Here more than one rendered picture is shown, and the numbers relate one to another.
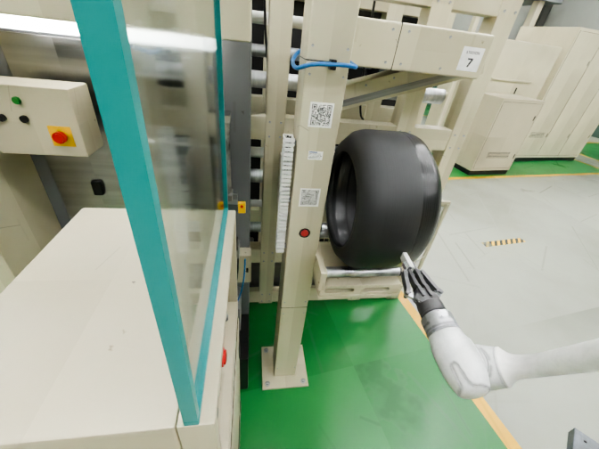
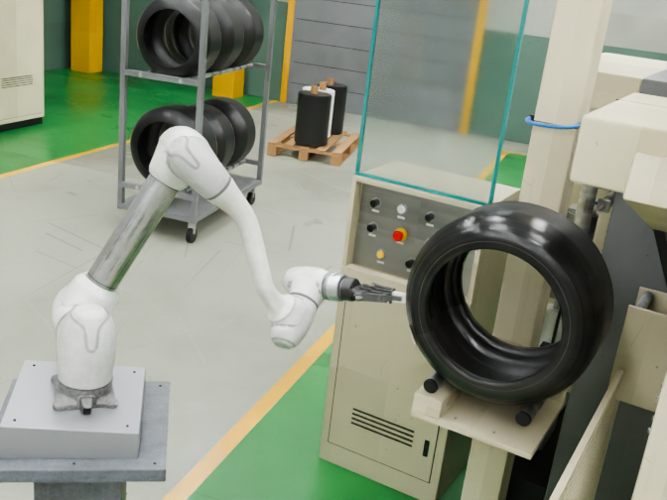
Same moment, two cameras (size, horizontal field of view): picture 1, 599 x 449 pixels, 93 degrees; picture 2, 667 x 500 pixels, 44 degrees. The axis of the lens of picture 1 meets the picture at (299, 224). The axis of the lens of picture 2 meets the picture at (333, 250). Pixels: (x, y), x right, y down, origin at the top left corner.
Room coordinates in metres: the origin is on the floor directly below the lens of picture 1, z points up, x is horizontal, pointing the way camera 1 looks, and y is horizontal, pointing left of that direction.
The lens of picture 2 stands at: (2.04, -2.32, 2.04)
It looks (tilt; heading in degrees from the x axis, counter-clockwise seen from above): 19 degrees down; 129
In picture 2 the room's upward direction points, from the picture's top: 7 degrees clockwise
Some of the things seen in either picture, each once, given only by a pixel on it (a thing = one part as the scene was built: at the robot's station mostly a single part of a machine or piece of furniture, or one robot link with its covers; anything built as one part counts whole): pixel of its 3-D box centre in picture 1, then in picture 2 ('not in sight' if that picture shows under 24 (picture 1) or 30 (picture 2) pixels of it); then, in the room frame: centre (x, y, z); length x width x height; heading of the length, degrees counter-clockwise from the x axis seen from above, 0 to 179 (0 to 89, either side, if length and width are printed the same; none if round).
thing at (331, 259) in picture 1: (347, 266); (489, 408); (1.07, -0.26, 0.80); 0.37 x 0.36 x 0.02; 12
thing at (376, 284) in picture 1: (357, 282); (449, 383); (0.93, -0.29, 0.83); 0.36 x 0.09 x 0.06; 102
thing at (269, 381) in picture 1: (283, 364); not in sight; (0.99, -0.01, 0.01); 0.27 x 0.27 x 0.02; 12
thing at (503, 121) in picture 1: (492, 134); not in sight; (5.21, -3.13, 0.62); 0.90 x 0.56 x 1.25; 110
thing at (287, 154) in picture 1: (284, 199); not in sight; (0.95, 0.07, 1.19); 0.05 x 0.04 x 0.48; 12
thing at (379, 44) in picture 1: (400, 47); (655, 141); (1.38, -0.32, 1.71); 0.61 x 0.25 x 0.15; 102
